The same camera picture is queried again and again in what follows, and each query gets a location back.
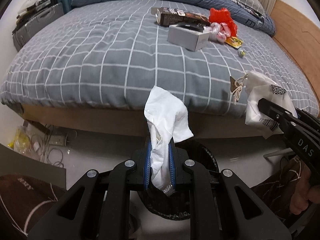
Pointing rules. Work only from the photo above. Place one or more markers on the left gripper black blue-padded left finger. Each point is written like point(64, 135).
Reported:
point(97, 206)

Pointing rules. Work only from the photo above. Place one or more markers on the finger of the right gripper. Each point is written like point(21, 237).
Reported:
point(284, 118)

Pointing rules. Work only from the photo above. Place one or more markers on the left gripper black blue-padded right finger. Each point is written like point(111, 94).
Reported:
point(222, 206)

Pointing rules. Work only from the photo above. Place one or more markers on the white tissue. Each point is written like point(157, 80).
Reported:
point(167, 119)

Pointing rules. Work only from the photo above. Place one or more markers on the white red-print plastic wrapper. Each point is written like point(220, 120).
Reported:
point(218, 32)

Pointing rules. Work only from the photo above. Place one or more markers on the brown cookie box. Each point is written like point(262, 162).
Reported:
point(170, 16)

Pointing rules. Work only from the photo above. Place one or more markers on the black trash bin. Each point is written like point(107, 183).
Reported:
point(176, 204)

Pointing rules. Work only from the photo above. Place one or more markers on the right hand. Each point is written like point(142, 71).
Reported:
point(304, 193)

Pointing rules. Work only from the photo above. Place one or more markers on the white power strip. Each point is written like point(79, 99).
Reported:
point(57, 140)

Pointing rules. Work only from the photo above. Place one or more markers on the small crumpled wrapper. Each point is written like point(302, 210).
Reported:
point(241, 53)

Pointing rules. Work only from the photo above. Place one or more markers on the wooden headboard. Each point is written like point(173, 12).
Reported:
point(299, 36)

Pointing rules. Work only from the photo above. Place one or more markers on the yellow snack wrapper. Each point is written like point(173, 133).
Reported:
point(234, 42)

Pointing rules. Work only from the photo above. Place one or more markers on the yellow plastic bag on floor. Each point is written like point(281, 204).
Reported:
point(21, 142)

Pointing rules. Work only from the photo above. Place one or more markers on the red plastic bag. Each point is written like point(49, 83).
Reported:
point(223, 16)

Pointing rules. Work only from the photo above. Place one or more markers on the black lid white box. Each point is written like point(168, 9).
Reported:
point(186, 36)

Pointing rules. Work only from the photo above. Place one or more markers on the grey checked bed mattress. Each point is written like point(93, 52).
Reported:
point(93, 69)

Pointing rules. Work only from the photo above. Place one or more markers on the grey suitcase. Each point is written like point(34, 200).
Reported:
point(24, 33)

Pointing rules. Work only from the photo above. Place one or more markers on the white item on suitcase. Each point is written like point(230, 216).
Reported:
point(26, 5)

